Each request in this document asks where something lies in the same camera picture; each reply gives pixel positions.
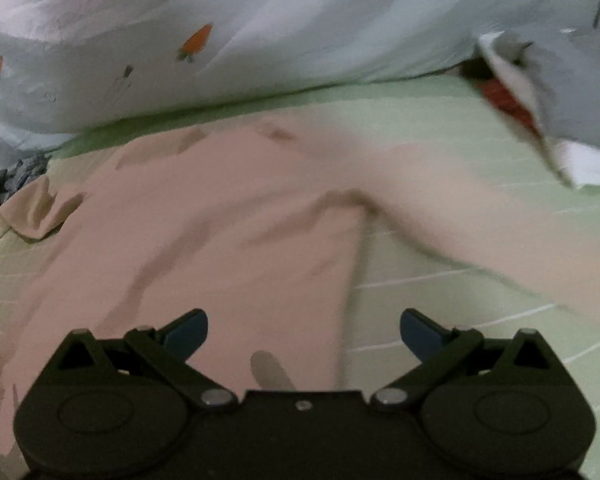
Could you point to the red cloth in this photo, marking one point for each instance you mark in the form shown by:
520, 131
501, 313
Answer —
505, 100

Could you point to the grey garment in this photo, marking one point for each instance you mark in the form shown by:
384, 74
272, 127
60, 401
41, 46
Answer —
570, 90

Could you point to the white carrot-print quilt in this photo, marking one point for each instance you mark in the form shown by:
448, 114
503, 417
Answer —
290, 25

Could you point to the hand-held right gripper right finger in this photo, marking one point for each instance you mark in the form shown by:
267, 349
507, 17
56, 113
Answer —
421, 335

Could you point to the green grid bed sheet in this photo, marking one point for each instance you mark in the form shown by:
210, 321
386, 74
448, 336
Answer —
430, 110

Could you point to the pink pants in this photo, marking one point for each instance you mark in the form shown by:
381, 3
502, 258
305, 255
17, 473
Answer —
205, 240

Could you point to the dark plaid cloth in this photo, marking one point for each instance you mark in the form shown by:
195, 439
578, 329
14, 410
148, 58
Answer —
5, 180

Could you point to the white cloth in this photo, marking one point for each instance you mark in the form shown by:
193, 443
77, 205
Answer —
587, 162

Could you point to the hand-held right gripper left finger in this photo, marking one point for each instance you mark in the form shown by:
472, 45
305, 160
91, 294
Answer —
187, 335

